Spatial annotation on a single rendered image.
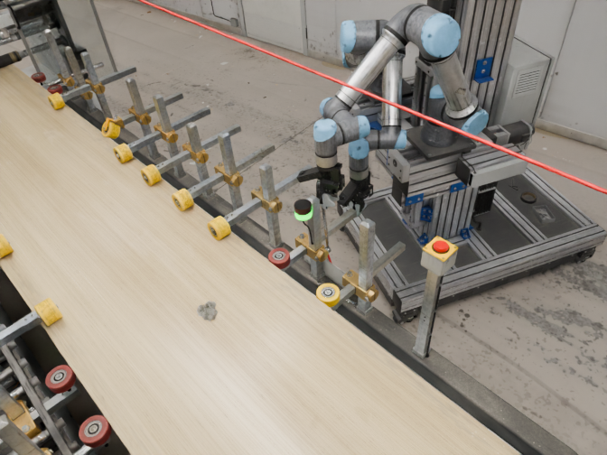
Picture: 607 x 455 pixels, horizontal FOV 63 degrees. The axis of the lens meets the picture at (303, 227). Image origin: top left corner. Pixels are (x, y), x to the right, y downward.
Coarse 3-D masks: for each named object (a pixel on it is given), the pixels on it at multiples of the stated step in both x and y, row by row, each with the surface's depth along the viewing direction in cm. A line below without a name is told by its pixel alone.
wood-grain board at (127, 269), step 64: (0, 128) 261; (64, 128) 256; (0, 192) 219; (64, 192) 216; (128, 192) 214; (64, 256) 187; (128, 256) 185; (192, 256) 183; (256, 256) 181; (64, 320) 165; (128, 320) 163; (192, 320) 162; (256, 320) 160; (320, 320) 159; (128, 384) 146; (192, 384) 145; (256, 384) 144; (320, 384) 143; (384, 384) 141; (128, 448) 132; (192, 448) 131; (256, 448) 130; (320, 448) 129; (384, 448) 128; (448, 448) 127
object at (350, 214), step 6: (348, 210) 202; (354, 210) 202; (342, 216) 200; (348, 216) 200; (354, 216) 203; (336, 222) 198; (342, 222) 198; (348, 222) 201; (330, 228) 195; (336, 228) 197; (324, 234) 193; (330, 234) 196; (300, 246) 189; (294, 252) 187; (300, 252) 187; (306, 252) 190; (294, 258) 186; (282, 270) 183
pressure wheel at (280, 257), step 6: (270, 252) 181; (276, 252) 182; (282, 252) 181; (288, 252) 181; (270, 258) 179; (276, 258) 179; (282, 258) 179; (288, 258) 179; (276, 264) 177; (282, 264) 178; (288, 264) 180
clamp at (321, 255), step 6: (306, 234) 192; (300, 240) 190; (306, 240) 190; (306, 246) 188; (312, 252) 186; (318, 252) 185; (324, 252) 185; (312, 258) 189; (318, 258) 185; (324, 258) 188
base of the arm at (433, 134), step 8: (424, 128) 202; (432, 128) 198; (440, 128) 196; (424, 136) 202; (432, 136) 199; (440, 136) 197; (448, 136) 198; (456, 136) 200; (432, 144) 200; (440, 144) 199; (448, 144) 199
